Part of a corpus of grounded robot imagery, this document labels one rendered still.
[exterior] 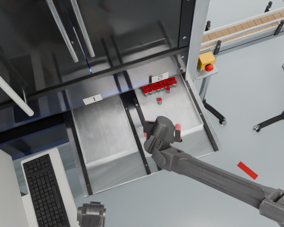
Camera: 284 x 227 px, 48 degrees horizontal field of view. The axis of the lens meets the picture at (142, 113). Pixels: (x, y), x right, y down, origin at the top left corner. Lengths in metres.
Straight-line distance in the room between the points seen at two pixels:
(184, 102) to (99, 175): 0.56
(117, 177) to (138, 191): 0.88
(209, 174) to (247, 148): 1.62
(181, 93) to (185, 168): 0.73
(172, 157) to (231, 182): 0.20
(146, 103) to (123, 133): 0.20
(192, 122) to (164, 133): 0.59
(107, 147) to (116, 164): 0.10
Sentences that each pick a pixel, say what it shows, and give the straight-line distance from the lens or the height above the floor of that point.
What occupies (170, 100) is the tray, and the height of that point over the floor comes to 0.88.
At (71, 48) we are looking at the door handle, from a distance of 1.09.
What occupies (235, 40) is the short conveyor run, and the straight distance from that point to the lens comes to 1.82.
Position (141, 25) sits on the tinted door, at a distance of 1.21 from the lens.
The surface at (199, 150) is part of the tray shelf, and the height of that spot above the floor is 0.88.
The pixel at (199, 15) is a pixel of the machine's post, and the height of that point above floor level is 1.39.
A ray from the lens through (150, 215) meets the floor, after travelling 2.38.
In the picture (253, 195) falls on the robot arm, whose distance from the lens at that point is 0.91.
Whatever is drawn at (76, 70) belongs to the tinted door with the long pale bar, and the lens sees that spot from 1.32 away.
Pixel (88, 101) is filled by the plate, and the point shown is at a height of 1.02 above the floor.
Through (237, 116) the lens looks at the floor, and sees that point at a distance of 2.64.
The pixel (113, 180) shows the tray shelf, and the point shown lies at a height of 0.88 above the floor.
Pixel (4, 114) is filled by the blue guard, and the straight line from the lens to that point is 1.50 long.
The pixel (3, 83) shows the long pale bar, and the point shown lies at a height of 1.45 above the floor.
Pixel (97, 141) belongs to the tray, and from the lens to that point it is 1.60.
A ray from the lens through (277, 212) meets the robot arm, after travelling 0.87.
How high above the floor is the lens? 2.37
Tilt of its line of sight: 67 degrees down
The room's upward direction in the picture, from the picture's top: 8 degrees counter-clockwise
